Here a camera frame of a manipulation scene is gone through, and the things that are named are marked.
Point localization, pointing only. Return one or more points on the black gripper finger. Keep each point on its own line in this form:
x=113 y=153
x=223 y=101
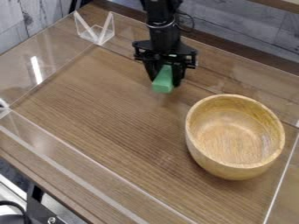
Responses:
x=152 y=67
x=177 y=73

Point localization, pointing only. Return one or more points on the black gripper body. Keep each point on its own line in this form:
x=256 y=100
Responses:
x=181 y=54

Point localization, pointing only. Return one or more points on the green stick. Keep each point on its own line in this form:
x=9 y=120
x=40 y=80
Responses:
x=163 y=81

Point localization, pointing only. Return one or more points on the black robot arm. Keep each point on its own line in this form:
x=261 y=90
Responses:
x=161 y=22

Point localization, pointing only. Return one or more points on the wooden bowl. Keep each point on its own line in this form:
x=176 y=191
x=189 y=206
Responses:
x=233 y=135

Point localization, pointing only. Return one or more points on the clear acrylic corner bracket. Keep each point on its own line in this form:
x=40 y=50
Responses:
x=96 y=34

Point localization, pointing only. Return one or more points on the black table leg bracket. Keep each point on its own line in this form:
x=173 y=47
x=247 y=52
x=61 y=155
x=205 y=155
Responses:
x=39 y=214

